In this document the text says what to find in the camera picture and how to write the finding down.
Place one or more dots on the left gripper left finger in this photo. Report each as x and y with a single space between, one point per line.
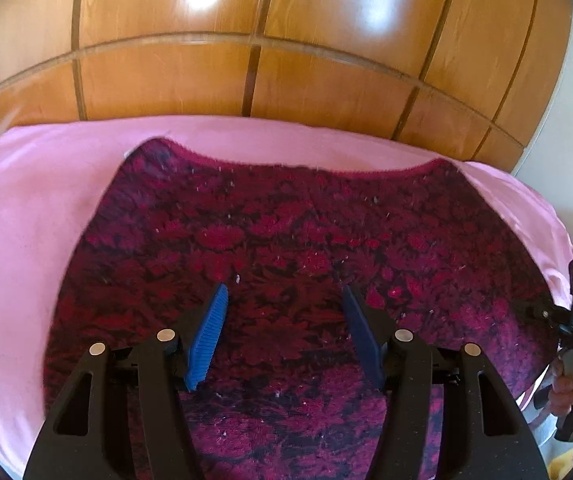
86 432

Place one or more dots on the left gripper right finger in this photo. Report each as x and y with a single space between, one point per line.
456 394

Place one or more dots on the dark red floral sweater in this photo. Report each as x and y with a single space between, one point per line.
285 397

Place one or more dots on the person's right hand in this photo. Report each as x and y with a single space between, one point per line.
560 398

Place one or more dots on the pink bed sheet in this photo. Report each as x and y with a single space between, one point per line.
51 180

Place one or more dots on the wooden panelled headboard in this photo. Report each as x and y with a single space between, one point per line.
468 79

